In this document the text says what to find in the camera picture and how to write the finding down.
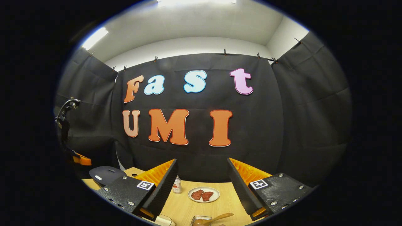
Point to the wooden spoon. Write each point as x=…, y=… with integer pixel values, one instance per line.
x=216, y=218

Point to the clear plastic bottle red label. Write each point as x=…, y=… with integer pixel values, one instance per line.
x=177, y=186

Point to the red meat piece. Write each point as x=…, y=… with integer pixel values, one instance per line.
x=197, y=194
x=207, y=196

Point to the black and silver rice cooker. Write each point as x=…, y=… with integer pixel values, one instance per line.
x=106, y=174

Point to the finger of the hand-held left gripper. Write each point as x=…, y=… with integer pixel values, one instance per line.
x=83, y=161

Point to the row of cloth clips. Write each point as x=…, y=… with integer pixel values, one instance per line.
x=155, y=58

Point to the white round plate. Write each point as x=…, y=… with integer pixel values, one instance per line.
x=204, y=201

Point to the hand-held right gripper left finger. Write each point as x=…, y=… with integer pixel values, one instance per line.
x=160, y=191

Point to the black backdrop cloth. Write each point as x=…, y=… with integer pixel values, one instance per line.
x=267, y=125

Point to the ceiling light panel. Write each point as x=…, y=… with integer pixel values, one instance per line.
x=94, y=37
x=194, y=1

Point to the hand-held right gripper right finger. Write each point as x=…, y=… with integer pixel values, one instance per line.
x=241, y=191

